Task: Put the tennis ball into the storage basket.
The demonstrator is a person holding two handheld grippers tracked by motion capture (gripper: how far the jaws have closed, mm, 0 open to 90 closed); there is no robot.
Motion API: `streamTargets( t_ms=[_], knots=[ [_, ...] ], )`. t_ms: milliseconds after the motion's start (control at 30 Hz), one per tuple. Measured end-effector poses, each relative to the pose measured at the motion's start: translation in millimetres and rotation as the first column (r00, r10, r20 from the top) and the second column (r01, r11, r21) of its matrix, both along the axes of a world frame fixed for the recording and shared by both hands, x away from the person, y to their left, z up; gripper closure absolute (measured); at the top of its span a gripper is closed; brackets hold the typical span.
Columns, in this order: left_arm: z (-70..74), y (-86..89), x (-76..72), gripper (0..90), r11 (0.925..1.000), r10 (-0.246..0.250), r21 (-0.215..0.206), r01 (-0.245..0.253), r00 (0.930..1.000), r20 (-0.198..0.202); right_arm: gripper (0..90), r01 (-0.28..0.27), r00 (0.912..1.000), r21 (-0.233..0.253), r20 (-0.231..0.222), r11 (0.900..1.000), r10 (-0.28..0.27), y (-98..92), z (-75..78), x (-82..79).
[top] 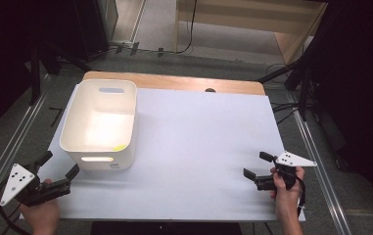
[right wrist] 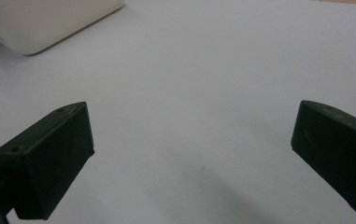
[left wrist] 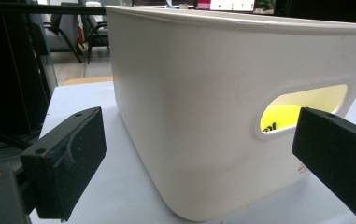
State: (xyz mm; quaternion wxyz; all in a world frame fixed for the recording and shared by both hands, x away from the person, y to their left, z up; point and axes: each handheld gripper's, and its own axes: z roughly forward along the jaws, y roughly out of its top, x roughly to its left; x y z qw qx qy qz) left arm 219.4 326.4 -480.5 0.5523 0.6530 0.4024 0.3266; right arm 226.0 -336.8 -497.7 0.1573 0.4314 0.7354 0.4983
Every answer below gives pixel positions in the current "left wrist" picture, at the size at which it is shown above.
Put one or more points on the white plastic bin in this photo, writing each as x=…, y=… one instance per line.
x=182, y=109

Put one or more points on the grey chair with black legs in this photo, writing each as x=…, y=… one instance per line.
x=60, y=34

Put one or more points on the black glass-edged cabinet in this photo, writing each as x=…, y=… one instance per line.
x=4, y=77

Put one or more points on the black metal bar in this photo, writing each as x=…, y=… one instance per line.
x=41, y=8

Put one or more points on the black monitor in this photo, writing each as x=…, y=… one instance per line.
x=325, y=9

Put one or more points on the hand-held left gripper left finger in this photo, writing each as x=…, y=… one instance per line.
x=73, y=161

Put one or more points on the white board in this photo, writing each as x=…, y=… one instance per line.
x=231, y=5

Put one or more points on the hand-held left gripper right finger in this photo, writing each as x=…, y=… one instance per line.
x=337, y=158

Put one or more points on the green plant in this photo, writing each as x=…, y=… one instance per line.
x=263, y=5

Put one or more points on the red box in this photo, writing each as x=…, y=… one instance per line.
x=203, y=4

